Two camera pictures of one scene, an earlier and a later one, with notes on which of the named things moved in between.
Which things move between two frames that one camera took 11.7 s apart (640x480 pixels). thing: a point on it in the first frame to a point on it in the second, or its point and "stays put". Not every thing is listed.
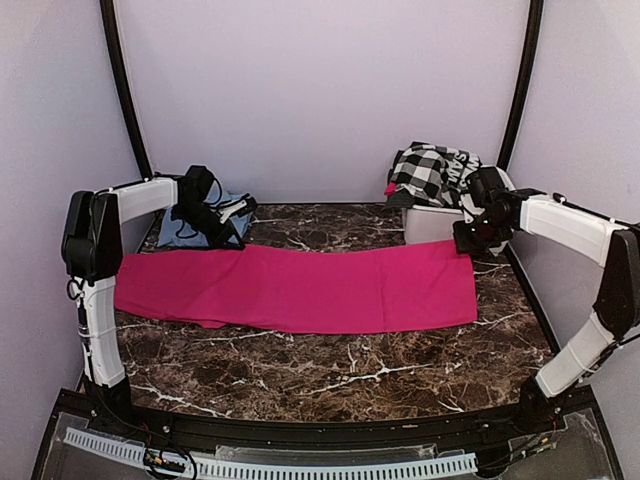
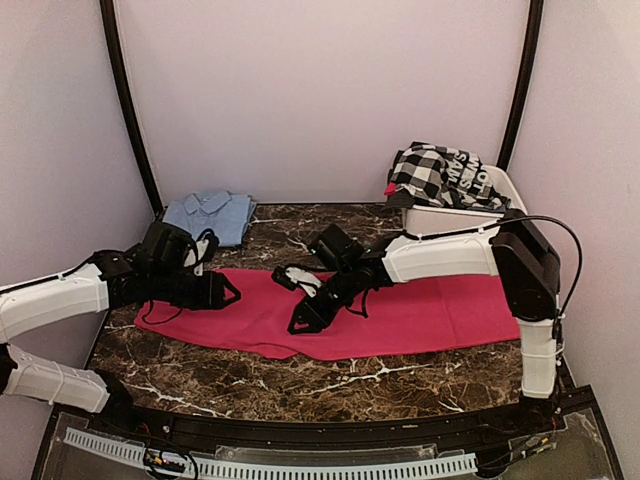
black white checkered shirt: [419, 169] stays put
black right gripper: [465, 245] to [318, 316]
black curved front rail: [209, 428] stays put
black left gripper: [218, 239] to [212, 297]
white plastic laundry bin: [425, 225] stays put
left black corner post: [107, 8] stays put
